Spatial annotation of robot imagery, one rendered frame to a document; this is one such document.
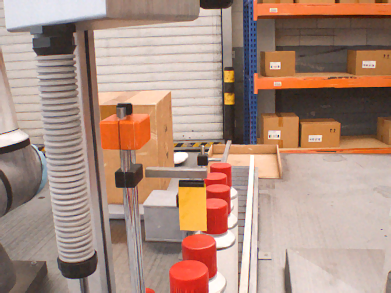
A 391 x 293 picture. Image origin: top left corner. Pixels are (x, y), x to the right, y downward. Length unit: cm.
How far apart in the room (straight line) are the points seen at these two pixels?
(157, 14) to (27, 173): 59
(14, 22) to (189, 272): 27
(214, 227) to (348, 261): 38
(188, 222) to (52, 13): 26
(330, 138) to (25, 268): 388
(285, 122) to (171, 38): 158
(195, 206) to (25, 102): 486
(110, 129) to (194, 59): 441
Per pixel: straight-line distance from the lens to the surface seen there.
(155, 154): 109
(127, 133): 42
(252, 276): 75
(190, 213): 47
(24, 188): 85
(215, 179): 58
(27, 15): 40
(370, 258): 84
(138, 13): 31
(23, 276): 87
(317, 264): 80
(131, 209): 45
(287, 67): 429
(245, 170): 130
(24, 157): 85
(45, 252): 100
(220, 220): 49
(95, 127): 48
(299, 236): 100
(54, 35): 33
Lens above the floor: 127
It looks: 14 degrees down
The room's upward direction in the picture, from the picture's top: 2 degrees counter-clockwise
